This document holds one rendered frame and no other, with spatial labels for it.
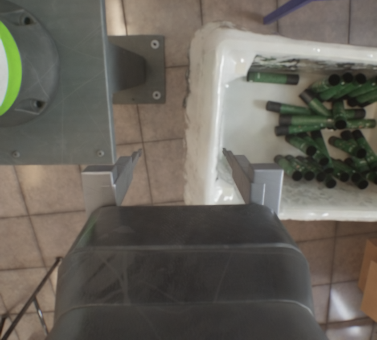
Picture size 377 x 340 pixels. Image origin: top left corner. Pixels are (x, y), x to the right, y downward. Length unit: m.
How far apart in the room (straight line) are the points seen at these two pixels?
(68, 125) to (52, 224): 1.29
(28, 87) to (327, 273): 1.81
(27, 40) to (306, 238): 1.59
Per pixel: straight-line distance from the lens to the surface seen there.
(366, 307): 1.89
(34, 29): 0.36
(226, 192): 0.66
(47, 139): 0.39
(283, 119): 0.84
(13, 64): 0.30
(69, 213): 1.56
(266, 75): 0.82
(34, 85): 0.34
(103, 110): 0.35
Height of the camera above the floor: 1.26
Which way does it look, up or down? 73 degrees down
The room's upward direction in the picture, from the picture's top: 174 degrees clockwise
